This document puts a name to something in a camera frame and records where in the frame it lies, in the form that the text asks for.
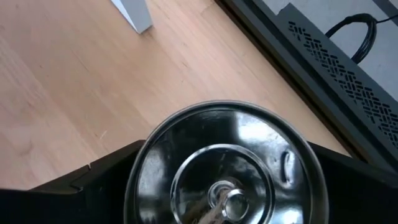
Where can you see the white perforated metal shelf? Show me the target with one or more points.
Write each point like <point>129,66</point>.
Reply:
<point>136,15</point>

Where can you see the black perforated table frame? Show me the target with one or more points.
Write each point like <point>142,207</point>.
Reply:
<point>304,59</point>

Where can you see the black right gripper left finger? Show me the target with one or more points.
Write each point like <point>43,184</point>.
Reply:
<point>62,205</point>

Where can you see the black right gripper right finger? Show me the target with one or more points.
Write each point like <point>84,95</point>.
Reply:
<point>363,199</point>

